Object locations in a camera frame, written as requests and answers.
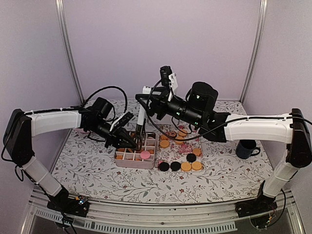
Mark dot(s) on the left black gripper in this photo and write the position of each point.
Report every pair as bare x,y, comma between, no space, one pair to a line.
116,135

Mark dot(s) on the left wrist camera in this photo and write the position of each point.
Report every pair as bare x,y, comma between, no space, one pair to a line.
121,121

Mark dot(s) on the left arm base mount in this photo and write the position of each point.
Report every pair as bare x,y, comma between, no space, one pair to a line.
69,206

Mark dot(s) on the front aluminium rail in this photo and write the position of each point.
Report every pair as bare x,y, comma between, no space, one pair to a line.
117,217

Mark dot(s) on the yellow round biscuit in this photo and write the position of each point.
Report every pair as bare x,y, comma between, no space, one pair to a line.
197,166
186,166

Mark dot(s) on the yellow round biscuit right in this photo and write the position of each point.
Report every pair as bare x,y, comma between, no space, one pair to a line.
197,166

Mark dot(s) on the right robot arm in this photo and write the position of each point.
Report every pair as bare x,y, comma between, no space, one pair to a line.
197,110

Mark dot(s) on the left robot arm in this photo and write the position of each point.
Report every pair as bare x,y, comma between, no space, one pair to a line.
23,126

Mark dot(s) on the floral tablecloth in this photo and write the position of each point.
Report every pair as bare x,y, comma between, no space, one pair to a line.
86,167

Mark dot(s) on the pink sandwich cookie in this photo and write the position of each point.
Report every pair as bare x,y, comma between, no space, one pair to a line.
145,155

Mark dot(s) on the chocolate sprinkle donut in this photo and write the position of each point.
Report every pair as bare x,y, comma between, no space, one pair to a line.
172,134

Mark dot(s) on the aluminium frame post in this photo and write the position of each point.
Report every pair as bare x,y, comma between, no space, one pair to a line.
68,50
256,46

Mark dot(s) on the yellow round biscuit left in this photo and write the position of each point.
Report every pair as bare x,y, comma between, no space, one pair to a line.
186,166

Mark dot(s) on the black sandwich cookie right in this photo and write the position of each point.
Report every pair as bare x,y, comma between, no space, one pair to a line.
175,166

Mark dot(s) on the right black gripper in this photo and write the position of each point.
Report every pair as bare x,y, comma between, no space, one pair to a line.
155,100

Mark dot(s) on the pink divided cookie tin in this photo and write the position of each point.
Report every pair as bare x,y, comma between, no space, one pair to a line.
131,157

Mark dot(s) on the metal serving tongs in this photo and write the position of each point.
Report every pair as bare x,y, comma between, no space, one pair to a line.
140,133

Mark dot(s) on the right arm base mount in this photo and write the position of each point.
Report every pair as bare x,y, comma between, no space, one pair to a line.
255,206

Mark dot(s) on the left aluminium frame post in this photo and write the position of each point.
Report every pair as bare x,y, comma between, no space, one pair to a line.
68,50

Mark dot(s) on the floral cookie tray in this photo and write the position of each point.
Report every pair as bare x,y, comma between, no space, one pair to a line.
186,147

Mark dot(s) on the dark blue mug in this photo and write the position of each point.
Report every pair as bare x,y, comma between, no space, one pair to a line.
247,148

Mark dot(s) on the black sandwich cookie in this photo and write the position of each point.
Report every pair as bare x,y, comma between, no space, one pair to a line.
175,166
164,166

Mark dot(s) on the black sandwich cookie left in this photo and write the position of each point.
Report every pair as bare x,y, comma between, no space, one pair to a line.
164,166

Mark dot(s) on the right aluminium frame post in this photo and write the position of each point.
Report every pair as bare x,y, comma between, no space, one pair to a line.
256,46

